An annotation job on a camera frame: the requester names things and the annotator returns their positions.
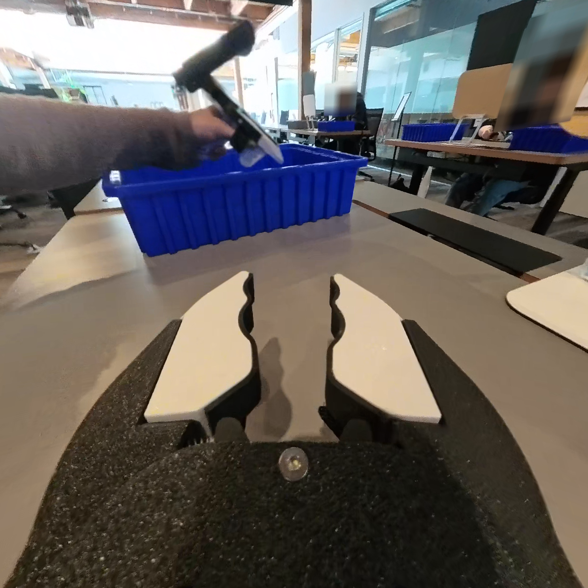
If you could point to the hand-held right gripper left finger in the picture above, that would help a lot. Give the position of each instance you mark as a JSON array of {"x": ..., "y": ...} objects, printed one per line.
[{"x": 202, "y": 363}]

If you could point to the blue plastic bin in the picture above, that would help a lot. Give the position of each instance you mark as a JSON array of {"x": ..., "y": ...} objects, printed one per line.
[
  {"x": 434, "y": 132},
  {"x": 337, "y": 126},
  {"x": 546, "y": 138},
  {"x": 229, "y": 206}
]

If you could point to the white board document stand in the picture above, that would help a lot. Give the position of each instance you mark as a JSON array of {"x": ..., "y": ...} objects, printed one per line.
[{"x": 309, "y": 92}]

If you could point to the wooden office desk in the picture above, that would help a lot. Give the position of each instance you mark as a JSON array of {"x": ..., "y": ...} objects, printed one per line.
[
  {"x": 312, "y": 133},
  {"x": 459, "y": 149}
]

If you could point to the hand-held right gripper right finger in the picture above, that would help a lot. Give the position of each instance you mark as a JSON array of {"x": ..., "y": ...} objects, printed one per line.
[{"x": 381, "y": 363}]

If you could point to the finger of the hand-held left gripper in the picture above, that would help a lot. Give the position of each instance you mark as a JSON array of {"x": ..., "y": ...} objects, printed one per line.
[{"x": 268, "y": 144}]

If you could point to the small sign stand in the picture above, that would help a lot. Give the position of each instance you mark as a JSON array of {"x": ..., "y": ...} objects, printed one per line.
[{"x": 402, "y": 105}]

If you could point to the person's left hand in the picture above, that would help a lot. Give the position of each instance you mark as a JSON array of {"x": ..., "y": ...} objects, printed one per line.
[{"x": 209, "y": 124}]

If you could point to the black office chair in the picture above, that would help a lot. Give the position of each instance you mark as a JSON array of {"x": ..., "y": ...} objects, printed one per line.
[{"x": 374, "y": 133}]

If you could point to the tan board document stand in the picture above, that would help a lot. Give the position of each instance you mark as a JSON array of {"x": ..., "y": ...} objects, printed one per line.
[{"x": 477, "y": 87}]

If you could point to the person's left forearm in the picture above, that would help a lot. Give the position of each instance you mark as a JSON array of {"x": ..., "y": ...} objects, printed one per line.
[{"x": 92, "y": 138}]

